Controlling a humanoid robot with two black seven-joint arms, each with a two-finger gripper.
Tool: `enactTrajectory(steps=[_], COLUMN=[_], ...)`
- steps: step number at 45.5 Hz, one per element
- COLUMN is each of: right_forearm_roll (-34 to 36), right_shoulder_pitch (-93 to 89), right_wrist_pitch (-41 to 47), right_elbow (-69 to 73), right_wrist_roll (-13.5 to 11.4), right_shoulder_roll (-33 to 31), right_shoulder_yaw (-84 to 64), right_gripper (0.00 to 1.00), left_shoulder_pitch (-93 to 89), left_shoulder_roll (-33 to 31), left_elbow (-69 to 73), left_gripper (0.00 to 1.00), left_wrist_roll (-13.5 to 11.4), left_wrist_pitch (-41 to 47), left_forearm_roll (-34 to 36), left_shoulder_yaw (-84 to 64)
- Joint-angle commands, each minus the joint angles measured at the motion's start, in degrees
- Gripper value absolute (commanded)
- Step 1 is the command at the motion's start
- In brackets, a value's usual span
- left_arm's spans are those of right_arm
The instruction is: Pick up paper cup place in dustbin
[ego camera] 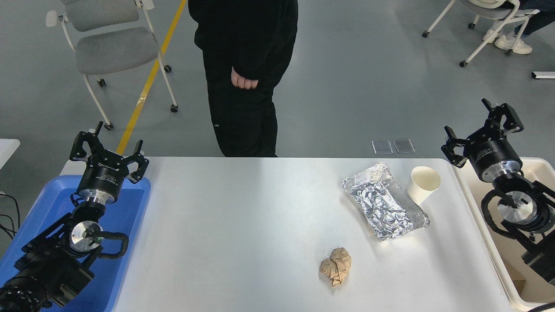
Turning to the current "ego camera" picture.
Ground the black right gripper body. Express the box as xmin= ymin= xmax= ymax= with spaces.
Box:
xmin=465 ymin=129 xmax=522 ymax=180

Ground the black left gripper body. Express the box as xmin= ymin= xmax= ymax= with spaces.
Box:
xmin=78 ymin=151 xmax=131 ymax=199

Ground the white paper cup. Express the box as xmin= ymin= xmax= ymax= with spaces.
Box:
xmin=406 ymin=166 xmax=441 ymax=205

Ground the foil tray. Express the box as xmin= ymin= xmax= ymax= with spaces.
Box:
xmin=342 ymin=162 xmax=431 ymax=242

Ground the person's left hand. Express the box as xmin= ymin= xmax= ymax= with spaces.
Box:
xmin=231 ymin=67 xmax=260 ymax=90

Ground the blue plastic tray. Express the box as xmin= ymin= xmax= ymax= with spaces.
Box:
xmin=0 ymin=175 xmax=152 ymax=312

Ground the large pale bin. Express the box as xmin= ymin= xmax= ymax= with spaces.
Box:
xmin=452 ymin=157 xmax=555 ymax=312

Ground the white side table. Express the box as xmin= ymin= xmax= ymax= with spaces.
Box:
xmin=0 ymin=139 xmax=21 ymax=170

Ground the seated person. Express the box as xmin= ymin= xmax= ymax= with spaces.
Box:
xmin=483 ymin=0 xmax=555 ymax=55

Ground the grey wheeled chair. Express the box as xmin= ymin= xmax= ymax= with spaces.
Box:
xmin=46 ymin=0 xmax=179 ymax=130

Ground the white-framed wheeled chair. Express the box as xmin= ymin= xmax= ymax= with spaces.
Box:
xmin=422 ymin=0 xmax=540 ymax=68

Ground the crumpled tan paper ball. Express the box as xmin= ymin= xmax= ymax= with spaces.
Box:
xmin=319 ymin=247 xmax=352 ymax=288

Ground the black cable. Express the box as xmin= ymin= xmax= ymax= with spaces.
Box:
xmin=0 ymin=214 xmax=17 ymax=240
xmin=0 ymin=193 xmax=21 ymax=232

